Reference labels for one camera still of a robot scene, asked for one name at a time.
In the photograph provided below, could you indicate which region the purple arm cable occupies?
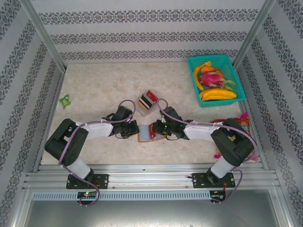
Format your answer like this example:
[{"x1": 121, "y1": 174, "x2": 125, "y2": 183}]
[
  {"x1": 157, "y1": 98, "x2": 258, "y2": 205},
  {"x1": 58, "y1": 99, "x2": 137, "y2": 208}
]

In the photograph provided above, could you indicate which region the orange toy fruit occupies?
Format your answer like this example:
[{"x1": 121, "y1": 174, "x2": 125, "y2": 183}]
[{"x1": 201, "y1": 65, "x2": 224, "y2": 78}]

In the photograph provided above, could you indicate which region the colourful fruit candy bag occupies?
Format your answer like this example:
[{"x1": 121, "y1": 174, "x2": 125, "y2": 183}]
[{"x1": 210, "y1": 112, "x2": 258, "y2": 163}]

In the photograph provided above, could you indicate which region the plain red credit card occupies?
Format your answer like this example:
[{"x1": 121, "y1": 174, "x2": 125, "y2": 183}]
[{"x1": 148, "y1": 122, "x2": 157, "y2": 140}]

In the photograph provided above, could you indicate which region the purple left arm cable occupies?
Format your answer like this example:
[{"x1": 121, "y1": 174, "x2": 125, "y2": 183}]
[{"x1": 58, "y1": 99, "x2": 137, "y2": 208}]

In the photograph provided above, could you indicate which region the green candy wrapper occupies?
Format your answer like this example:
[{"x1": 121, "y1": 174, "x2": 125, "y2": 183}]
[{"x1": 59, "y1": 94, "x2": 73, "y2": 110}]

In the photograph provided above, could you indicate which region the aluminium frame post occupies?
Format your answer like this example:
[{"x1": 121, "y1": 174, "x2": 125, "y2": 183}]
[
  {"x1": 232, "y1": 0, "x2": 277, "y2": 69},
  {"x1": 18, "y1": 0, "x2": 67, "y2": 71}
]

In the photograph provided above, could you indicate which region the aluminium side rail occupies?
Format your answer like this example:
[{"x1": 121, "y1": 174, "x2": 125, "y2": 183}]
[
  {"x1": 32, "y1": 70, "x2": 68, "y2": 173},
  {"x1": 238, "y1": 101, "x2": 270, "y2": 170}
]

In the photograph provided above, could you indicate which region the pink dragon fruit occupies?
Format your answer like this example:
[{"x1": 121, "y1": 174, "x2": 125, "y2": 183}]
[{"x1": 197, "y1": 68, "x2": 237, "y2": 92}]

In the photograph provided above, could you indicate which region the grey slotted cable duct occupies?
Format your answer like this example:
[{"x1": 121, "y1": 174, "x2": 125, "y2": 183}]
[{"x1": 32, "y1": 190, "x2": 212, "y2": 201}]

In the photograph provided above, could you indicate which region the beige credit card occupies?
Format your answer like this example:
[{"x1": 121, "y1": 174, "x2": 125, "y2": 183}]
[{"x1": 138, "y1": 98, "x2": 152, "y2": 112}]

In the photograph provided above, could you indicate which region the single curved yellow banana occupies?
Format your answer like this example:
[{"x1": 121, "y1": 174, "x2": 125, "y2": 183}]
[{"x1": 193, "y1": 65, "x2": 205, "y2": 91}]

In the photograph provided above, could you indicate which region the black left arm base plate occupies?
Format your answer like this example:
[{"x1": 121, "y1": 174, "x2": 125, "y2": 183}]
[{"x1": 66, "y1": 174, "x2": 110, "y2": 190}]

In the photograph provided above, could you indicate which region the yellow banana bunch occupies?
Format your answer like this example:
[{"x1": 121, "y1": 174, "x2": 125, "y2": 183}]
[{"x1": 199, "y1": 87, "x2": 237, "y2": 102}]

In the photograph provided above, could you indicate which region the teal plastic basket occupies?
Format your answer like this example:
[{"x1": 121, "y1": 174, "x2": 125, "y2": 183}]
[{"x1": 187, "y1": 54, "x2": 246, "y2": 108}]

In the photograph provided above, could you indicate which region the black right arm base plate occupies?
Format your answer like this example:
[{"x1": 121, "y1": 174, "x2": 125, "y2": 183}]
[{"x1": 191, "y1": 172, "x2": 237, "y2": 189}]

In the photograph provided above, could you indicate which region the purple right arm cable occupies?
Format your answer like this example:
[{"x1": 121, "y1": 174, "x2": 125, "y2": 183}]
[{"x1": 157, "y1": 98, "x2": 258, "y2": 205}]

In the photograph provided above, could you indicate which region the orange card holder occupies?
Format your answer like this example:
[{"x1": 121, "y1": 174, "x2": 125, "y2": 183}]
[{"x1": 137, "y1": 124, "x2": 165, "y2": 143}]

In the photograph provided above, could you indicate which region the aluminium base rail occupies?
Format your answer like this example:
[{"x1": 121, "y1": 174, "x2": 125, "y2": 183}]
[{"x1": 22, "y1": 163, "x2": 281, "y2": 190}]

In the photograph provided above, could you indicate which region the clear plastic card box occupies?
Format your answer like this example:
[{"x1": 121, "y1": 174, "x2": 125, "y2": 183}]
[{"x1": 137, "y1": 89, "x2": 160, "y2": 118}]

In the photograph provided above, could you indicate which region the black credit card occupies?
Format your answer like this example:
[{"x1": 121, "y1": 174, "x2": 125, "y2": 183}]
[{"x1": 141, "y1": 94, "x2": 156, "y2": 108}]

